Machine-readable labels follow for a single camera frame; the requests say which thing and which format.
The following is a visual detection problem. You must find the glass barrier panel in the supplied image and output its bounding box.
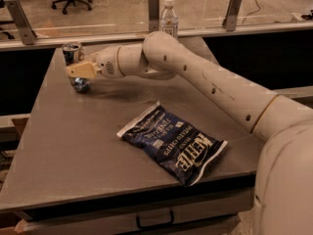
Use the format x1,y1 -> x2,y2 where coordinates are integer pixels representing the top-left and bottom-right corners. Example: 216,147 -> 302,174
0,0 -> 313,41

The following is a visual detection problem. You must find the blue kettle chips bag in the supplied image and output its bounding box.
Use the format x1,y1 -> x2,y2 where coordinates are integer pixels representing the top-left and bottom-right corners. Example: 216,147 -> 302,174
116,103 -> 228,187

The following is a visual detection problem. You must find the left metal glass bracket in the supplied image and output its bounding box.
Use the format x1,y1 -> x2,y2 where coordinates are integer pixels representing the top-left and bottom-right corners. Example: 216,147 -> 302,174
4,0 -> 37,45

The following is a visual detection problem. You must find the clear plastic water bottle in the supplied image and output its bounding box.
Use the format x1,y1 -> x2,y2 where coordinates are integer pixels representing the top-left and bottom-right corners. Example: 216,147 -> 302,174
159,0 -> 179,38

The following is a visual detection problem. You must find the middle metal glass bracket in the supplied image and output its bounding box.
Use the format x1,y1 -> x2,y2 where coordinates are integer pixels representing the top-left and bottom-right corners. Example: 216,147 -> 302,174
148,0 -> 159,31

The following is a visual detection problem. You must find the redbull can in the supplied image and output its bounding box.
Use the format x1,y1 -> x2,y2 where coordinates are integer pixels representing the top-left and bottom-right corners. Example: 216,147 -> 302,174
61,42 -> 92,94

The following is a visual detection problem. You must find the right metal glass bracket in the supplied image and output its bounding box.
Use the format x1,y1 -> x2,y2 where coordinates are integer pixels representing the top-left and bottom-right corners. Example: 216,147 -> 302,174
222,0 -> 243,31

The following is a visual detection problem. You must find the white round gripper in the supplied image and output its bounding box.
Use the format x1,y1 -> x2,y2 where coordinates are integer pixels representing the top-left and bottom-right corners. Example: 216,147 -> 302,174
66,46 -> 123,78

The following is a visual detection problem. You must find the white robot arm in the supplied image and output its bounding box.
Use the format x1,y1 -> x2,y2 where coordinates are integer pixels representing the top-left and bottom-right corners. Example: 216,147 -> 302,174
67,31 -> 313,235

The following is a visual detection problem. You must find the metal glass bracket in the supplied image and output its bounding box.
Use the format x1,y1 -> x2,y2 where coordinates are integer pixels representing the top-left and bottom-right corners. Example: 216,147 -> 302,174
148,0 -> 159,31
222,0 -> 243,31
4,0 -> 37,45

